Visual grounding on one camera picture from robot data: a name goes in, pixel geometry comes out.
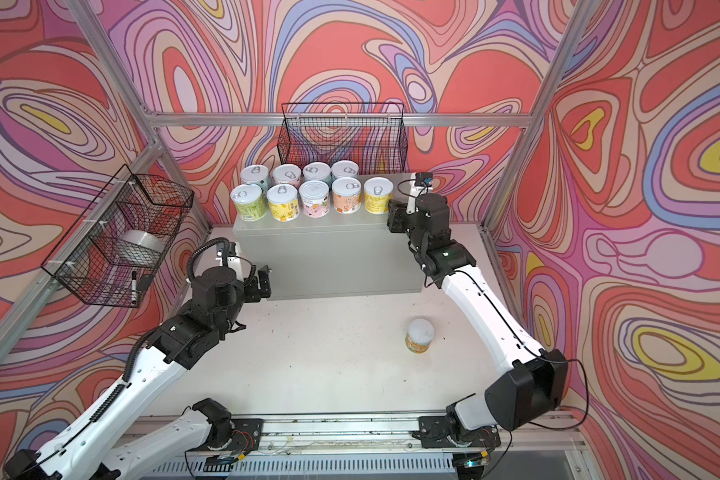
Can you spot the can orange label plastic lid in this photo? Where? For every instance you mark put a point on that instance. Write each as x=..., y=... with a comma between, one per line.
x=420, y=334

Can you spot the can plain lid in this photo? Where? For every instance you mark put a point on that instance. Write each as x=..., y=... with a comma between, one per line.
x=315, y=198

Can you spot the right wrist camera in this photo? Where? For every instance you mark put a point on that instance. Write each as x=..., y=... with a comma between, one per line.
x=420, y=184

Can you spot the can yellow label front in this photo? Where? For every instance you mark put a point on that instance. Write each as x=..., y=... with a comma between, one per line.
x=283, y=202

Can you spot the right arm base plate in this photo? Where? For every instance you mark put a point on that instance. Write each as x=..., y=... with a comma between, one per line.
x=456, y=433

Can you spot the black marker pen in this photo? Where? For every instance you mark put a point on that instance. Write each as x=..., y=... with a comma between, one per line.
x=134, y=291

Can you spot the aluminium rail front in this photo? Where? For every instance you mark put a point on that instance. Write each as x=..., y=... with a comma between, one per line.
x=390, y=432

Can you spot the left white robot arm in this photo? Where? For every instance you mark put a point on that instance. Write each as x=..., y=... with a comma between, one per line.
x=88, y=449

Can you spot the can blue label back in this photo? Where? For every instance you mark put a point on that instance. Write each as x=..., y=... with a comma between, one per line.
x=318, y=171

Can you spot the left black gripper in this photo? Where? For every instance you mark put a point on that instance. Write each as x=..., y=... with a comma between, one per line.
x=255, y=293

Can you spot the can blue green label front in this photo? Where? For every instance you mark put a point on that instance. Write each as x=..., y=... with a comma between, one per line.
x=344, y=169

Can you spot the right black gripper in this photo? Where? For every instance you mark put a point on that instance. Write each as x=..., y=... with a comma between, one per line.
x=397, y=213

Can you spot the black wire basket left wall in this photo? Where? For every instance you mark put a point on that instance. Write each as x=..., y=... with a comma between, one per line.
x=127, y=230

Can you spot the can pink label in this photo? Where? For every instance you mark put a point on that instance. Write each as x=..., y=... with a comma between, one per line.
x=347, y=195
x=287, y=174

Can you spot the can green yellow label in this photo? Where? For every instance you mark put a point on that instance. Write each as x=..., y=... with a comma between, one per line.
x=249, y=202

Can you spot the black wire basket back wall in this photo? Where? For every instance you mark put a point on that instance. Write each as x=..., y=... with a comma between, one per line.
x=371, y=134

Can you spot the can red label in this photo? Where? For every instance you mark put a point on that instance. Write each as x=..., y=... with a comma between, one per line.
x=257, y=174

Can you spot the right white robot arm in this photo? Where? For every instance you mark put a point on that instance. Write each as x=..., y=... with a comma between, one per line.
x=531, y=379

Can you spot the can pink label back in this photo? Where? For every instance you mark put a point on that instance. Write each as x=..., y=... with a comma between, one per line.
x=347, y=195

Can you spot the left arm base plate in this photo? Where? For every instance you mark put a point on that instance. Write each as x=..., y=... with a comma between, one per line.
x=237, y=436

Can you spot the black wire basket wall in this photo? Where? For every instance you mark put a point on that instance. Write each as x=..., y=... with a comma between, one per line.
x=127, y=230
x=371, y=134

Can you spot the grey metal cabinet box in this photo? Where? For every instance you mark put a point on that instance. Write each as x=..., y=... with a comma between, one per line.
x=332, y=256

